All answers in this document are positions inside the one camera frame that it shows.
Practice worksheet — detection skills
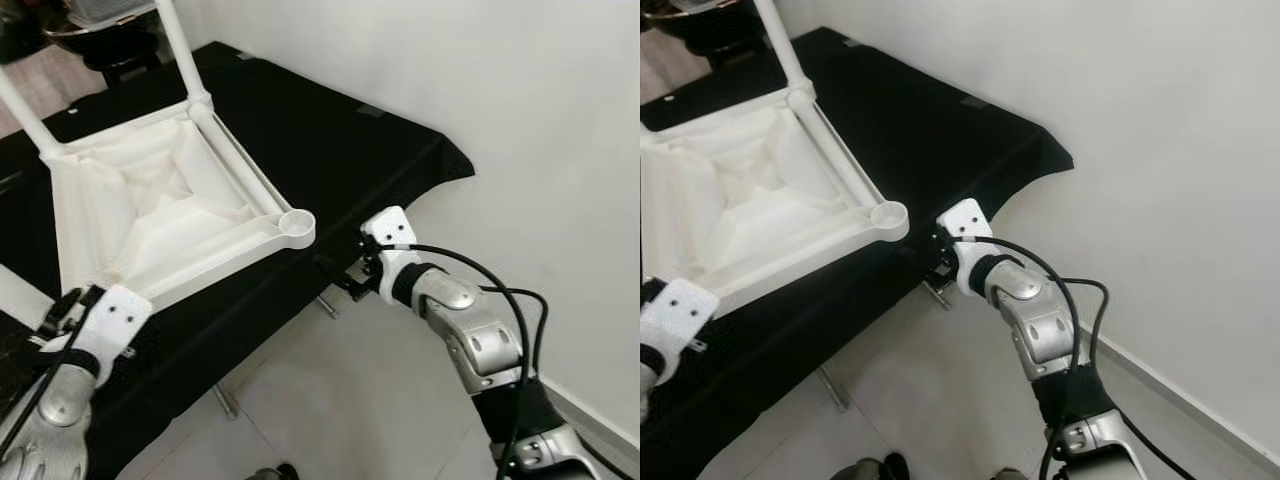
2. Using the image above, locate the white plastic table leg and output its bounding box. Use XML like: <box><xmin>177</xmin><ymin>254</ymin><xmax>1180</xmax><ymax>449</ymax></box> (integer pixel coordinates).
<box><xmin>800</xmin><ymin>95</ymin><xmax>887</xmax><ymax>217</ymax></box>
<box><xmin>752</xmin><ymin>0</ymin><xmax>816</xmax><ymax>101</ymax></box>
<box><xmin>0</xmin><ymin>70</ymin><xmax>63</xmax><ymax>161</ymax></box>
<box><xmin>0</xmin><ymin>262</ymin><xmax>57</xmax><ymax>331</ymax></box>
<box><xmin>155</xmin><ymin>0</ymin><xmax>213</xmax><ymax>109</ymax></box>
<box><xmin>190</xmin><ymin>100</ymin><xmax>291</xmax><ymax>221</ymax></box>

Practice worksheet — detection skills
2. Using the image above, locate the black tablecloth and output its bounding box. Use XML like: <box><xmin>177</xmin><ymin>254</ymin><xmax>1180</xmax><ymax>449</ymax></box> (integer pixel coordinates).
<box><xmin>640</xmin><ymin>28</ymin><xmax>1076</xmax><ymax>480</ymax></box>
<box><xmin>0</xmin><ymin>40</ymin><xmax>476</xmax><ymax>480</ymax></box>

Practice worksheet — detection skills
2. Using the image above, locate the white plastic table top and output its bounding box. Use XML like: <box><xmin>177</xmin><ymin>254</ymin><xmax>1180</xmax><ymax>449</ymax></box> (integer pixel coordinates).
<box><xmin>640</xmin><ymin>85</ymin><xmax>911</xmax><ymax>319</ymax></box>
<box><xmin>40</xmin><ymin>95</ymin><xmax>317</xmax><ymax>313</ymax></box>

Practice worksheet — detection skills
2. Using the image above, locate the black round stool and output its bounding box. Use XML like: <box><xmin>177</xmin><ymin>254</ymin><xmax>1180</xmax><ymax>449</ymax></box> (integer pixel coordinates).
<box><xmin>690</xmin><ymin>38</ymin><xmax>761</xmax><ymax>73</ymax></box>
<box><xmin>82</xmin><ymin>45</ymin><xmax>153</xmax><ymax>89</ymax></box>

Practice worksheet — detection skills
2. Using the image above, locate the round dark metal basin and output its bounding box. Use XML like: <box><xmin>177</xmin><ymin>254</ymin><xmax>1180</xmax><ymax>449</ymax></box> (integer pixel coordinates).
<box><xmin>645</xmin><ymin>0</ymin><xmax>761</xmax><ymax>46</ymax></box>
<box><xmin>45</xmin><ymin>12</ymin><xmax>161</xmax><ymax>53</ymax></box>

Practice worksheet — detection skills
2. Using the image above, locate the white cloth covered bench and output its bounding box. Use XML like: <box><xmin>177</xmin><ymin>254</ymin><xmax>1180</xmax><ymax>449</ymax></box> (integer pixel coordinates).
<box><xmin>640</xmin><ymin>30</ymin><xmax>701</xmax><ymax>101</ymax></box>
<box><xmin>0</xmin><ymin>45</ymin><xmax>101</xmax><ymax>136</ymax></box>

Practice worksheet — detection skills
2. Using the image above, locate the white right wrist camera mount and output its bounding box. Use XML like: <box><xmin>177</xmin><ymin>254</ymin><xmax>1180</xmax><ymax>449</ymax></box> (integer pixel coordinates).
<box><xmin>937</xmin><ymin>198</ymin><xmax>996</xmax><ymax>296</ymax></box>
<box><xmin>360</xmin><ymin>205</ymin><xmax>421</xmax><ymax>301</ymax></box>

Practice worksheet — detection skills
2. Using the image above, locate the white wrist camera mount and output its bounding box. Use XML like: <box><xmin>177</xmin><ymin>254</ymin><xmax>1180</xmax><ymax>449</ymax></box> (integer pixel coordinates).
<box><xmin>640</xmin><ymin>280</ymin><xmax>719</xmax><ymax>386</ymax></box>
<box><xmin>937</xmin><ymin>198</ymin><xmax>996</xmax><ymax>296</ymax></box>
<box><xmin>55</xmin><ymin>285</ymin><xmax>154</xmax><ymax>379</ymax></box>
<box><xmin>360</xmin><ymin>205</ymin><xmax>421</xmax><ymax>301</ymax></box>

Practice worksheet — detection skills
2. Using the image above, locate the metal folding table frame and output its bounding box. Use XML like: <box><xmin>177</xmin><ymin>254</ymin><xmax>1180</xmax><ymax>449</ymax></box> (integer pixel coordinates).
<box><xmin>210</xmin><ymin>293</ymin><xmax>341</xmax><ymax>421</ymax></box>
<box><xmin>815</xmin><ymin>280</ymin><xmax>951</xmax><ymax>413</ymax></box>

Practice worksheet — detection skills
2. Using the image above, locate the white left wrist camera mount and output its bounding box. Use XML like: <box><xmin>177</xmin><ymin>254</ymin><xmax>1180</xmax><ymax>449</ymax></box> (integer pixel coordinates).
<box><xmin>640</xmin><ymin>280</ymin><xmax>719</xmax><ymax>386</ymax></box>
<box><xmin>55</xmin><ymin>285</ymin><xmax>154</xmax><ymax>379</ymax></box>

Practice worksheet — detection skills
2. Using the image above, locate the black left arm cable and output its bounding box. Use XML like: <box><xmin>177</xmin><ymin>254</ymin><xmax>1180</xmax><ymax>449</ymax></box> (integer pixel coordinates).
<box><xmin>0</xmin><ymin>288</ymin><xmax>98</xmax><ymax>461</ymax></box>

